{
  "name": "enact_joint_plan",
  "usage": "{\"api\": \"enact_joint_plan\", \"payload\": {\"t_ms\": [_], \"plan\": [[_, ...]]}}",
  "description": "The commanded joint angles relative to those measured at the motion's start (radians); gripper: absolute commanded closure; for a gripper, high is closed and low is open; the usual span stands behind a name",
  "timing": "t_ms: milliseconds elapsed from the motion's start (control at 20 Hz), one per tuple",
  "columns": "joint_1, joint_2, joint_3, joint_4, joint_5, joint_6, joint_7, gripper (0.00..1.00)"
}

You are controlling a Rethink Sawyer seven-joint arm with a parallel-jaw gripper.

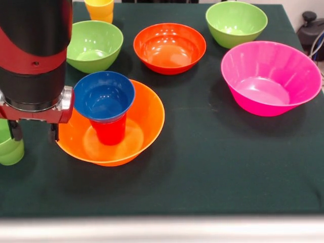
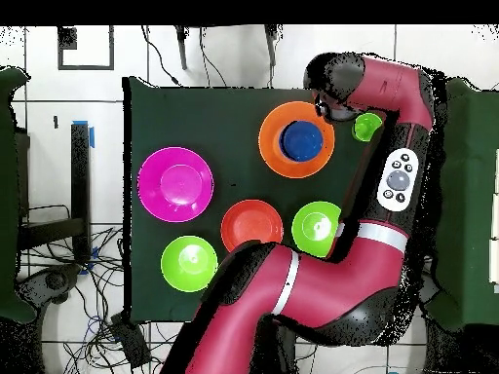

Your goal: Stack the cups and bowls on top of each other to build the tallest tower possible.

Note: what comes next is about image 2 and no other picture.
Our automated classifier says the large orange plastic bowl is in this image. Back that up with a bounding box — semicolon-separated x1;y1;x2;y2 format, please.
257;100;336;179

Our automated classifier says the small blue plastic bowl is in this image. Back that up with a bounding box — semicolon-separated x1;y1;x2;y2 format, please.
278;119;326;164

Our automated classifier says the green plastic cup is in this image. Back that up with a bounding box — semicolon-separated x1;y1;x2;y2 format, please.
351;112;384;142

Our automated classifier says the red-orange plastic bowl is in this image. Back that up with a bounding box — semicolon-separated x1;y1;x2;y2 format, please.
220;199;285;254

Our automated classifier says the green plastic bowl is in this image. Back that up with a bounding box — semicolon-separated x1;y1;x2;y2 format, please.
290;201;343;259
160;235;218;293

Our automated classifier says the large pink plastic bowl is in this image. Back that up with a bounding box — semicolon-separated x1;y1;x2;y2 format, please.
136;146;215;224

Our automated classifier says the dark green table cloth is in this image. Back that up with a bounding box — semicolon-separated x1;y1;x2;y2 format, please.
121;75;403;324

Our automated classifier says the black tripod leg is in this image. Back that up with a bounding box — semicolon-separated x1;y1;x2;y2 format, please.
173;24;190;71
263;24;281;67

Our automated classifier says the blue tape strip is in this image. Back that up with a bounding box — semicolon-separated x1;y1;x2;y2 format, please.
71;119;96;149

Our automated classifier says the black metal stand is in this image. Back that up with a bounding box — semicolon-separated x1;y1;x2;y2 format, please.
17;122;93;266

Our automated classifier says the black power strip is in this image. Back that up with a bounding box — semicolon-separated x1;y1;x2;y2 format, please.
110;313;152;369

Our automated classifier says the neighbouring green table cloth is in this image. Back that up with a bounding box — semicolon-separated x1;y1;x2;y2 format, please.
424;76;499;332
0;65;38;324

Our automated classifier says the black cable with plug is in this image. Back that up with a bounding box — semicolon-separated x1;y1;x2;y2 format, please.
140;24;182;88

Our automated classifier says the tangle of black cables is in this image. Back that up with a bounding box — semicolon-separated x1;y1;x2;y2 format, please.
19;225;184;374

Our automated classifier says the black square floor frame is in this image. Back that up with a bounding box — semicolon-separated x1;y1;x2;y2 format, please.
57;24;115;71

